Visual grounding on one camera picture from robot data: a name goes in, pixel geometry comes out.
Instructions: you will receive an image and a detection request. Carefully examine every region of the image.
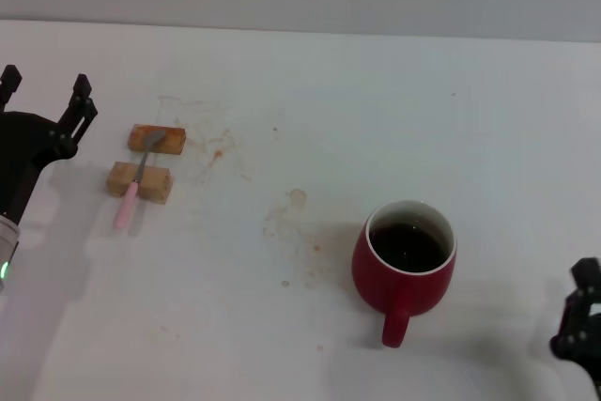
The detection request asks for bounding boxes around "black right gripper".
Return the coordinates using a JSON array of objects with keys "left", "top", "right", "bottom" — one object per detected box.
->
[{"left": 549, "top": 257, "right": 601, "bottom": 377}]

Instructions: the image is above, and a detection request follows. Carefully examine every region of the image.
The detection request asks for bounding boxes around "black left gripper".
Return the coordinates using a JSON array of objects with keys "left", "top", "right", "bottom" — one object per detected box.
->
[{"left": 0, "top": 64, "right": 99, "bottom": 228}]

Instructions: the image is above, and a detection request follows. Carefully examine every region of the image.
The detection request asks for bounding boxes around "pink handled metal spoon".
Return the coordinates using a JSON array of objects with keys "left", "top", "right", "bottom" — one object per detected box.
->
[{"left": 112, "top": 130, "right": 168, "bottom": 229}]

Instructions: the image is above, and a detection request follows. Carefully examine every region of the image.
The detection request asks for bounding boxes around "red ceramic cup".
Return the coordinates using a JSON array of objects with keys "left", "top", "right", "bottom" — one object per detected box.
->
[{"left": 351, "top": 199, "right": 458, "bottom": 349}]

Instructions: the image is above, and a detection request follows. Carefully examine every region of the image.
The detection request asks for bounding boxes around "stained wooden block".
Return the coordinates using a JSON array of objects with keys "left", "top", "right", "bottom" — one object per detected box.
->
[{"left": 127, "top": 123, "right": 187, "bottom": 157}]

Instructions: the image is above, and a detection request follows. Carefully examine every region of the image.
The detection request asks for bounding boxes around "plain wooden block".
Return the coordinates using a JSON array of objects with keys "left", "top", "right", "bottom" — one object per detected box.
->
[{"left": 105, "top": 161, "right": 174, "bottom": 206}]

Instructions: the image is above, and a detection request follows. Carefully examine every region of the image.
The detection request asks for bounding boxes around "dark coffee liquid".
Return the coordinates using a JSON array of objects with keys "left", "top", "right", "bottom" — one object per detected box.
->
[{"left": 368, "top": 221, "right": 451, "bottom": 274}]

